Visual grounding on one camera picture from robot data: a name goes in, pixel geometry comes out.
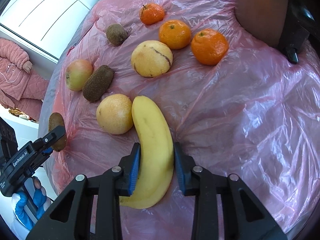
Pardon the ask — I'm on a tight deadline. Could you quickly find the yellow banana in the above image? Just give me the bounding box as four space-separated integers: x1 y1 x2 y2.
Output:
120 96 174 209

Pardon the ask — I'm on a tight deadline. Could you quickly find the blue gloved left hand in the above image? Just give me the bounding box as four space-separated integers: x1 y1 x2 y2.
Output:
11 176 52 239

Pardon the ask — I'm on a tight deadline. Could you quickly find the pink quilted robe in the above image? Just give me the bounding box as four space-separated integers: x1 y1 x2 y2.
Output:
0 38 49 121

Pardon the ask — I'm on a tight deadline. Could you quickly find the plain yellow round fruit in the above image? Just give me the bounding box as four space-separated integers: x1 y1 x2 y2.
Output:
96 94 133 135

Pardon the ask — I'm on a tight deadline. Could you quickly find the red yellow apple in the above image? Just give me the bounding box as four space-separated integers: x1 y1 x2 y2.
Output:
66 59 93 92

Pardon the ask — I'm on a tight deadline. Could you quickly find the long brown kiwi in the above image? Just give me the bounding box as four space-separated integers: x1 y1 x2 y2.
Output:
82 65 114 102

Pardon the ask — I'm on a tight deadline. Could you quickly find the pink plastic sheet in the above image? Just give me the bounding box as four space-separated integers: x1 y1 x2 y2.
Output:
41 0 319 239

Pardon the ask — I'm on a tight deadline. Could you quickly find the white wardrobe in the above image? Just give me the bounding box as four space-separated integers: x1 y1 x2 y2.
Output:
1 0 99 59

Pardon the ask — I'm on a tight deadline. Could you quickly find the round brown kiwi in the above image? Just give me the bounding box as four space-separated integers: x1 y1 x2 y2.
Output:
106 24 129 46

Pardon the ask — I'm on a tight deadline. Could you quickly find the yellow streaked melon fruit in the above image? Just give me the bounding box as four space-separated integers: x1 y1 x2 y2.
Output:
131 40 173 77

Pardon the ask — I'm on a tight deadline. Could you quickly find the small stemmed tangerine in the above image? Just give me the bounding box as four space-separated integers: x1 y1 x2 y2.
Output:
139 3 165 25

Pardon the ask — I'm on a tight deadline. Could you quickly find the middle orange tangerine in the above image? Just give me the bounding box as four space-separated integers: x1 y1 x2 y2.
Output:
158 20 192 50

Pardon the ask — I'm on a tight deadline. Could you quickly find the large orange tangerine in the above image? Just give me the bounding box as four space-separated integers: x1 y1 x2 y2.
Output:
191 28 229 66

